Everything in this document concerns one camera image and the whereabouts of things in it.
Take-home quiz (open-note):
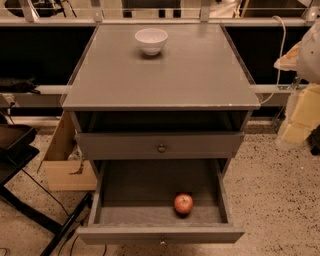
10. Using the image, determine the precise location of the red apple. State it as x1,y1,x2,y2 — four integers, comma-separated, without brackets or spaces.
174,194,193,214

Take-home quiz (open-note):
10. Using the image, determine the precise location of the metal railing beam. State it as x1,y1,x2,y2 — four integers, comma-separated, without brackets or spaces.
0,84,306,108

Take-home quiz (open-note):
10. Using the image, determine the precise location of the open grey middle drawer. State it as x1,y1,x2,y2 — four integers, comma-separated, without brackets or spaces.
78,159,244,244

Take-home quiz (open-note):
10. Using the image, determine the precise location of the cardboard box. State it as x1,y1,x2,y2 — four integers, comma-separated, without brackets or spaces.
41,112,97,191

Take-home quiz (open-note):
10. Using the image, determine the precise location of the white ceramic bowl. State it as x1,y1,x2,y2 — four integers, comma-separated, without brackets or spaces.
135,28,168,56

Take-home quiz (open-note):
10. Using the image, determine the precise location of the black floor cable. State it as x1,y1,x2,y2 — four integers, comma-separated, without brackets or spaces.
20,168,108,256

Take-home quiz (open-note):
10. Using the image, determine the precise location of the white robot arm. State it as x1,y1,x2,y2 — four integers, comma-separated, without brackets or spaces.
274,22,320,150

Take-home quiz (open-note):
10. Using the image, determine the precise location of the grey wooden drawer cabinet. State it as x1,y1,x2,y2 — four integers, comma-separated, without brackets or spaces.
60,23,261,168

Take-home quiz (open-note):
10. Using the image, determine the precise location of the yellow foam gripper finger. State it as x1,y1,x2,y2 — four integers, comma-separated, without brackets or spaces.
276,83,320,147

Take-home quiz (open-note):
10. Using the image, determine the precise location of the white cable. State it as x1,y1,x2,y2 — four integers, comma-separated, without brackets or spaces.
259,15,288,106

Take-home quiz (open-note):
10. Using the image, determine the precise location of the closed grey upper drawer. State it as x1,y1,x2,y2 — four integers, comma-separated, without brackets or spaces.
76,132,244,160

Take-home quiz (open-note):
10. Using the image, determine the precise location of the black cart frame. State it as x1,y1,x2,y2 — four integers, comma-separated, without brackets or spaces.
0,123,94,256

